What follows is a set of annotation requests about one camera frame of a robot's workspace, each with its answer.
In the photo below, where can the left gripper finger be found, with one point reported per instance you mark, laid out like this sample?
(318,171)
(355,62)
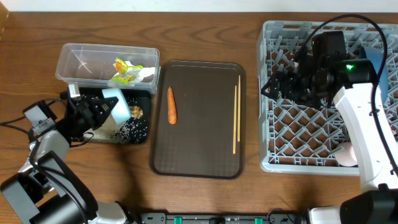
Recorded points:
(98,118)
(101,104)

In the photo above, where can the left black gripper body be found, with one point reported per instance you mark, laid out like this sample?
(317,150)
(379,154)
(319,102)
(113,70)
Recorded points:
(78,126)

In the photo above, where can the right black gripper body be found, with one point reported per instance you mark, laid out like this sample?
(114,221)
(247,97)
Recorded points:
(299,89)

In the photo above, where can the light blue rice bowl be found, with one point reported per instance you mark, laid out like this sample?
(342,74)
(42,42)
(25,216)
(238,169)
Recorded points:
(121,112)

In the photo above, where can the brown food scrap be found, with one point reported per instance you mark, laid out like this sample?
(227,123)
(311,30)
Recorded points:
(136,112)

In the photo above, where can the yellow green snack wrapper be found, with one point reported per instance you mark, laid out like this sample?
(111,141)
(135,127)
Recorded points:
(126,72)

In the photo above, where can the wooden chopstick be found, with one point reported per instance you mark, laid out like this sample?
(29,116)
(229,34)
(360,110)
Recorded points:
(239,110)
(235,120)

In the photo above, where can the orange carrot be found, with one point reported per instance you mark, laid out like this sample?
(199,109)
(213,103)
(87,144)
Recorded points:
(172,110)

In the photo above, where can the large blue plate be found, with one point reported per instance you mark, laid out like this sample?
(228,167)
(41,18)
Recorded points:
(375,56)

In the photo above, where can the pink cup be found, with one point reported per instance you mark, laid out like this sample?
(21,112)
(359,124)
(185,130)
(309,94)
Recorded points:
(345,156)

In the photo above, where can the white tissue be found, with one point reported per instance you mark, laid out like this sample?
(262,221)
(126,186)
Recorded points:
(144,73)

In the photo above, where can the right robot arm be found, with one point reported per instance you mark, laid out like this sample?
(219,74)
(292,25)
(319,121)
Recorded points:
(352,85)

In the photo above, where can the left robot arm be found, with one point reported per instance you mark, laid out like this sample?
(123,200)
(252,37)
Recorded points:
(45,189)

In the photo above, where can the grey dishwasher rack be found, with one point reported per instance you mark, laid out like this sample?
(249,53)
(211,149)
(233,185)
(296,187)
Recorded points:
(297,139)

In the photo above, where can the spilled white rice pile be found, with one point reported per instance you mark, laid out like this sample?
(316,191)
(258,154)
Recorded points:
(133,131)

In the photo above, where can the black plastic bin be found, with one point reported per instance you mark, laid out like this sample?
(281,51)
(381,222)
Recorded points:
(127,93)

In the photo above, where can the clear plastic bin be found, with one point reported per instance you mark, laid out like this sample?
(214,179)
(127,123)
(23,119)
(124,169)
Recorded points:
(91,65)

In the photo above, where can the dark brown serving tray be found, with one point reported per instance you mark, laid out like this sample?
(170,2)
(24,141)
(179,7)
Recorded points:
(200,143)

